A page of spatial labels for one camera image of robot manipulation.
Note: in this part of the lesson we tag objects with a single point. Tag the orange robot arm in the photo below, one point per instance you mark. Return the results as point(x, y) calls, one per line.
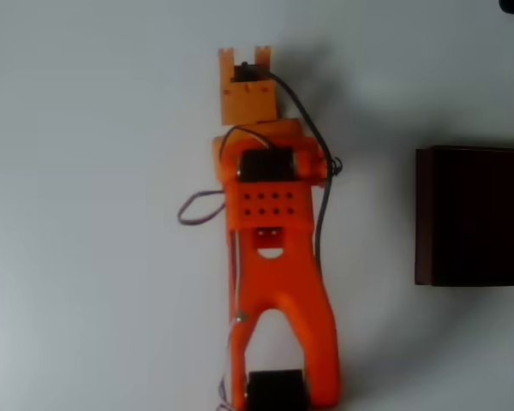
point(278, 282)

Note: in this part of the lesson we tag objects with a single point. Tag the dark brown box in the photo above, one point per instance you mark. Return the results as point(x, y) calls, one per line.
point(475, 218)

